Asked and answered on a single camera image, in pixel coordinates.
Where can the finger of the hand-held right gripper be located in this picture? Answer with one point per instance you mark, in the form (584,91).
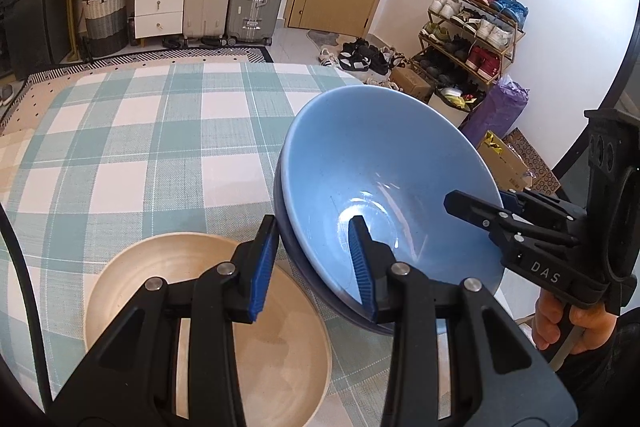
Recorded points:
(530,203)
(470,207)

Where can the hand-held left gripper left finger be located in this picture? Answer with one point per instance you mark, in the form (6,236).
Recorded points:
(262,272)

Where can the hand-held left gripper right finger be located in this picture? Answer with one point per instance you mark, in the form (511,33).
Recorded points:
(362,267)

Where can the blue bowl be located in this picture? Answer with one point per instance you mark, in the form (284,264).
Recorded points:
(320,292)
(380,157)

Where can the cream plate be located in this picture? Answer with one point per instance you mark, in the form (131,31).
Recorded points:
(280,347)

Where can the person's right forearm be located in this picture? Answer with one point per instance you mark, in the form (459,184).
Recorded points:
(610,357)

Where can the person's right hand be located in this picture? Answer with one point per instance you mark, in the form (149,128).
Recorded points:
(547,322)

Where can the patterned cardboard box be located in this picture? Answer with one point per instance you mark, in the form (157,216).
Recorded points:
(510,167)

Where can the gold wrapper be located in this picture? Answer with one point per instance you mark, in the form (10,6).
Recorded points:
(492,142)

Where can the purple bag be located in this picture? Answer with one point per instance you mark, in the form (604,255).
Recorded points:
(495,112)

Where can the white trash bin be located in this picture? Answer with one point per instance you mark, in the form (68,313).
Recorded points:
(450,107)

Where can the small brown cardboard box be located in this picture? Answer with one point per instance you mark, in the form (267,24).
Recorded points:
(412,84)

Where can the gold shoe rack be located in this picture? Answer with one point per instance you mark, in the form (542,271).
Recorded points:
(515,42)

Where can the teal checked tablecloth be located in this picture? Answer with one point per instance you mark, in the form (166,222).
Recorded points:
(125,157)

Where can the rows of sneakers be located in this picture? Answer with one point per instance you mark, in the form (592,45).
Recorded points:
(475,27)

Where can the pile of shoes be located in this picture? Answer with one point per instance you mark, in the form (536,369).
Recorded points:
(360,57)

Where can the grey door mat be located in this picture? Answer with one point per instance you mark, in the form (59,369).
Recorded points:
(322,38)

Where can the black bottle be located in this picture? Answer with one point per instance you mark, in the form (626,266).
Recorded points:
(131,32)

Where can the beige checked tablecloth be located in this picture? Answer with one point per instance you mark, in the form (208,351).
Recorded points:
(10,157)

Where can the white drawer unit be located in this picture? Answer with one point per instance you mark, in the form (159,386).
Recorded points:
(160,2)

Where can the woven laundry basket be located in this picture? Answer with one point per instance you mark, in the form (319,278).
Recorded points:
(105,22)

